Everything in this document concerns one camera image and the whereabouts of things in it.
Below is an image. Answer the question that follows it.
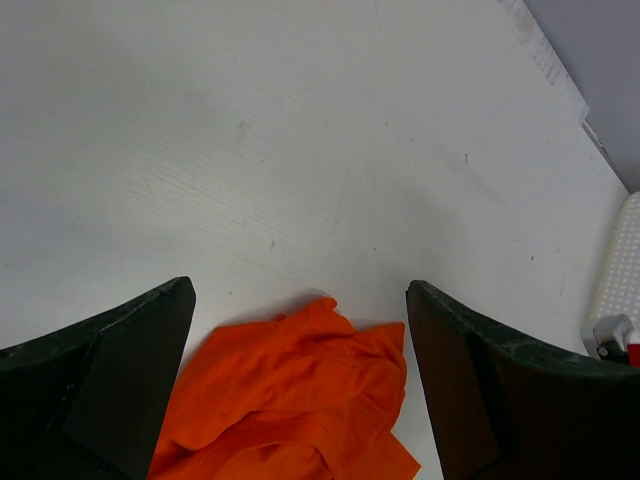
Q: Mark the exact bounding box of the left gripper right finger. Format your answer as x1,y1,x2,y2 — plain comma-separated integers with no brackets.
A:
406,280,639,479

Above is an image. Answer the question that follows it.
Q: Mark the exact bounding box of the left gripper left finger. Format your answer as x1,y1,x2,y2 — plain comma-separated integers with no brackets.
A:
1,277,196,479

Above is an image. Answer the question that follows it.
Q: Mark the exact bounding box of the orange t shirt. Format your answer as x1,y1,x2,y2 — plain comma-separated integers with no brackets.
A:
149,297,420,479

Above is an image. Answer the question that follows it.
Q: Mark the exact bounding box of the white perforated plastic basket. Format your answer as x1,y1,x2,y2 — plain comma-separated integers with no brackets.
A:
589,192,640,326

